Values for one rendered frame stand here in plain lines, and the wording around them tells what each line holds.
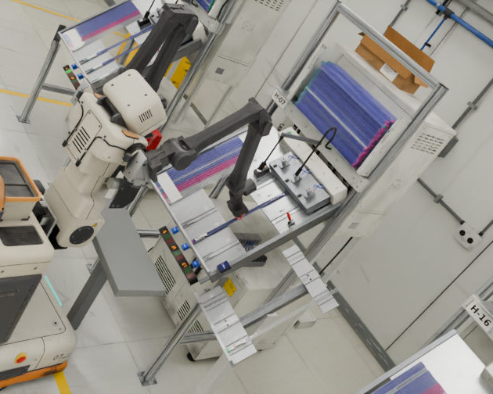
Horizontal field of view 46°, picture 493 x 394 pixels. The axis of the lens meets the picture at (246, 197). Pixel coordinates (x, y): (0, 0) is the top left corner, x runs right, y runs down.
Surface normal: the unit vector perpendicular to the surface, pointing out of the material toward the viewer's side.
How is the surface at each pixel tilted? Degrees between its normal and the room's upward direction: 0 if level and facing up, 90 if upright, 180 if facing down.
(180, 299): 90
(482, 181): 90
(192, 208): 43
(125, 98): 47
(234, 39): 90
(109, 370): 0
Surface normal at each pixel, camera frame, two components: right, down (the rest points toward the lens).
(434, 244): -0.70, -0.08
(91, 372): 0.51, -0.74
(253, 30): 0.50, 0.66
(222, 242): -0.10, -0.59
